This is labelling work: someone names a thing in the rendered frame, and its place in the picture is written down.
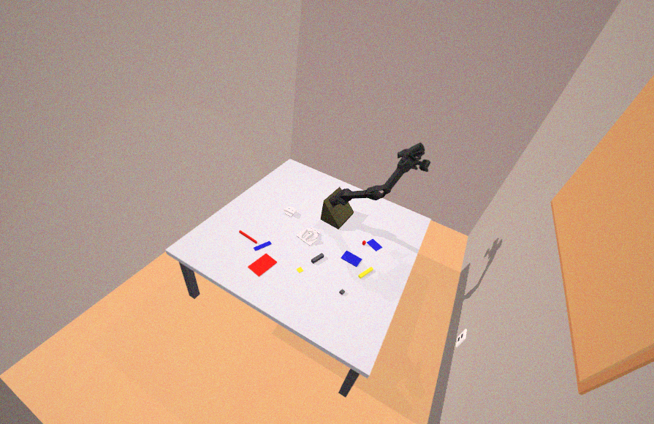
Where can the yellow rectangular bar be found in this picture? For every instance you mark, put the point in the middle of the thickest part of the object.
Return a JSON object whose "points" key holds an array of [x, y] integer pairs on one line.
{"points": [[365, 272]]}

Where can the red flat square plate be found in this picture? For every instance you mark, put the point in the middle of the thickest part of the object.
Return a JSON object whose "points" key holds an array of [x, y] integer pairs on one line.
{"points": [[262, 265]]}

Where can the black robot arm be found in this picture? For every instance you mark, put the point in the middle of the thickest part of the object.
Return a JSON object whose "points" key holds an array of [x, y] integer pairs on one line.
{"points": [[404, 165]]}

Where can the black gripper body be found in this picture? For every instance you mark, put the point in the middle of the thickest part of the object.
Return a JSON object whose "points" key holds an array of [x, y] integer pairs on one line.
{"points": [[423, 164]]}

